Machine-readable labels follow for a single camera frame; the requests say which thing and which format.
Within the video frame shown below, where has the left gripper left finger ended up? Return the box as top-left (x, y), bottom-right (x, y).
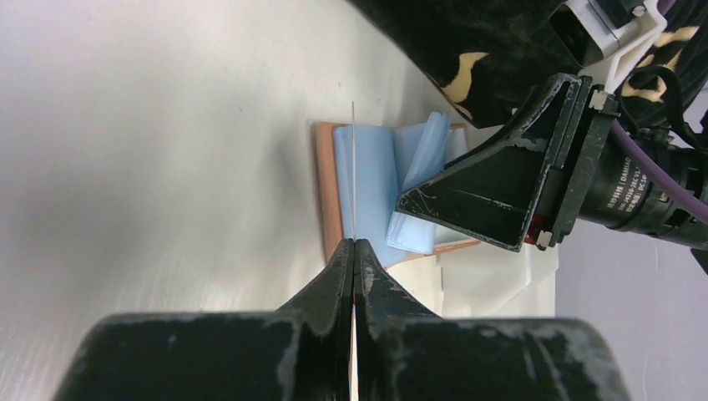
top-left (55, 240), bottom-right (354, 400)

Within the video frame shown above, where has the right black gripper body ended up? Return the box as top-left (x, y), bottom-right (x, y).
top-left (525, 88), bottom-right (707, 269)

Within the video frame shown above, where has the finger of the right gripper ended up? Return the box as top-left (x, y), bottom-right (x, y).
top-left (395, 74), bottom-right (592, 252)

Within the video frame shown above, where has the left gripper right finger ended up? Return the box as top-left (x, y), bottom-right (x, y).
top-left (353, 240), bottom-right (630, 400)

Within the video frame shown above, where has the silver VIP credit card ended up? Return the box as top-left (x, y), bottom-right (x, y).
top-left (351, 100), bottom-right (360, 400)

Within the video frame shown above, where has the tan leather card holder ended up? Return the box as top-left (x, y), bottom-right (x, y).
top-left (314, 112), bottom-right (480, 268)

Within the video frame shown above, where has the white plastic card tray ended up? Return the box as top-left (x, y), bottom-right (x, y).
top-left (387, 244), bottom-right (559, 318)

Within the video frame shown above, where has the black floral plush blanket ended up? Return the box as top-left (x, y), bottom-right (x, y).
top-left (355, 1), bottom-right (707, 128)

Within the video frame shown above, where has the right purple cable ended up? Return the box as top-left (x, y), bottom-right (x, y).
top-left (610, 119), bottom-right (708, 226)

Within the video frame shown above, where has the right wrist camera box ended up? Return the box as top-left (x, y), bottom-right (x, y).
top-left (549, 0), bottom-right (667, 92)

